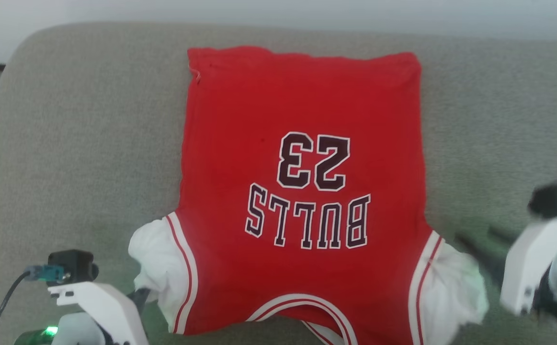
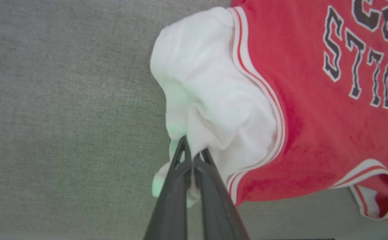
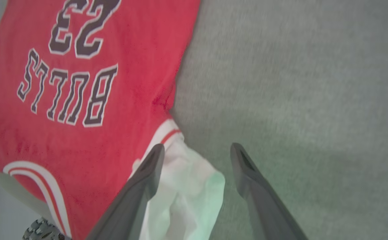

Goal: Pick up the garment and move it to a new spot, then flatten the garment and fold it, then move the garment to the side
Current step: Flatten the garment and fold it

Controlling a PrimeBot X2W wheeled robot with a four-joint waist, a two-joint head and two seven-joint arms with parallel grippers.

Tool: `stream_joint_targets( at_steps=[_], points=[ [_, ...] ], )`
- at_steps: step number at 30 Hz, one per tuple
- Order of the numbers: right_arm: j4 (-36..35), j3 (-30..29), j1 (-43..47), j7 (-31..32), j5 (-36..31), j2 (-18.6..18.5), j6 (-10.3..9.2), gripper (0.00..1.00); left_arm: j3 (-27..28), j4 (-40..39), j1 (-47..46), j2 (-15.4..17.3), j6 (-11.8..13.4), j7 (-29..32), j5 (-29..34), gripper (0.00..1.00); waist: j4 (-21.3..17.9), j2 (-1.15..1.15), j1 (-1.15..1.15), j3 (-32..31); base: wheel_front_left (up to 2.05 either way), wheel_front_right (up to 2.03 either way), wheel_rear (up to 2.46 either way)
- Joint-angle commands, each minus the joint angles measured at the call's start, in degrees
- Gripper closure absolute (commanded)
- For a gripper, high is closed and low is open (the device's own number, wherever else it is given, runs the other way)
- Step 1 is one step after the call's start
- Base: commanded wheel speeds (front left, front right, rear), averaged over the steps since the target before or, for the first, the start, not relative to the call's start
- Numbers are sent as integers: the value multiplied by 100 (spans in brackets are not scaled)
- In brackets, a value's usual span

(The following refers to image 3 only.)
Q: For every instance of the grey knobby wheel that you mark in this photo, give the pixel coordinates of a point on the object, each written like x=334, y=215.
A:
x=42, y=231

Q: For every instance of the red Bulls basketball jersey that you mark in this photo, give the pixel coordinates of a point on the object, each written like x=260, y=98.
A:
x=133, y=70

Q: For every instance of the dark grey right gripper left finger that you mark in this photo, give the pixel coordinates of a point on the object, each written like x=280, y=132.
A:
x=130, y=203

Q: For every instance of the grey fabric sofa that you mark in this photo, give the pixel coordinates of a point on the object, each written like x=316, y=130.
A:
x=297, y=100

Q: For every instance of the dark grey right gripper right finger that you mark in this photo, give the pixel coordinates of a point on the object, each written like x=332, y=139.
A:
x=267, y=213

